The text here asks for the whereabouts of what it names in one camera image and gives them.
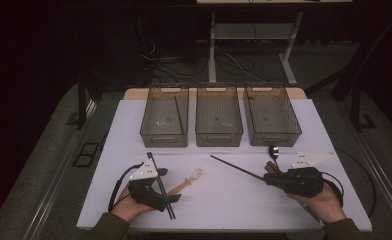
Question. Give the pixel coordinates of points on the clear grey plastic bin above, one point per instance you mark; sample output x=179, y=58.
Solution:
x=162, y=115
x=219, y=115
x=270, y=115

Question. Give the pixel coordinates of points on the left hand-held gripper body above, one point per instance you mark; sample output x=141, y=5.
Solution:
x=147, y=195

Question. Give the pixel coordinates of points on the person's left hand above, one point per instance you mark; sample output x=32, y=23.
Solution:
x=127, y=208

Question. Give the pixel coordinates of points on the person's right hand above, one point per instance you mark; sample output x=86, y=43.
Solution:
x=324, y=206

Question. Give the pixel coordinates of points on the white table mat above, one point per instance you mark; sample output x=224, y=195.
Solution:
x=224, y=200

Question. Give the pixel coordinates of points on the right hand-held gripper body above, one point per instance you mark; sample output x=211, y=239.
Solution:
x=304, y=181

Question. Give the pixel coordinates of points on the black rectangular floor frame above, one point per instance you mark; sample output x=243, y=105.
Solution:
x=85, y=155

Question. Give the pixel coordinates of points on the black chopstick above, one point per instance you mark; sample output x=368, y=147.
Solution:
x=172, y=210
x=168, y=210

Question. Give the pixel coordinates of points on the white metal desk frame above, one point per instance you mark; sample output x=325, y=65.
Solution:
x=212, y=50

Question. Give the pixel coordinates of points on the metal floor rail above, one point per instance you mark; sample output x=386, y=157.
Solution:
x=50, y=196
x=377, y=166

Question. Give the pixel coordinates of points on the black metal stand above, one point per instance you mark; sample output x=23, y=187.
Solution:
x=81, y=106
x=355, y=110

